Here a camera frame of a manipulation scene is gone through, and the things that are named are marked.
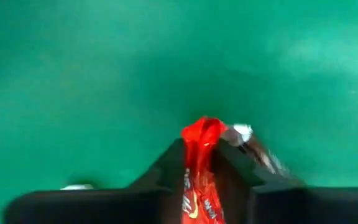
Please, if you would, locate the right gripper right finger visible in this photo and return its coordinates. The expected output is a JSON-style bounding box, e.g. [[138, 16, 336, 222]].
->
[[211, 139, 304, 224]]

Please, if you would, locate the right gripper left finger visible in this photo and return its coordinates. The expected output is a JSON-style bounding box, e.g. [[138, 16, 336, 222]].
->
[[129, 139, 188, 224]]

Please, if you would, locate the red KitKat candy bar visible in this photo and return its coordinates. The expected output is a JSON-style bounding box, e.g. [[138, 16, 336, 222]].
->
[[180, 116, 229, 224]]

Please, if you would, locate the dark mini chocolate bar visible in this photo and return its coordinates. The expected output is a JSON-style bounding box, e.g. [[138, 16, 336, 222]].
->
[[221, 123, 291, 180]]

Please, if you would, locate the green table mat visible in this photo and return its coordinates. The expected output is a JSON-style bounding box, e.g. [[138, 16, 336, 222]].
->
[[0, 0, 358, 224]]

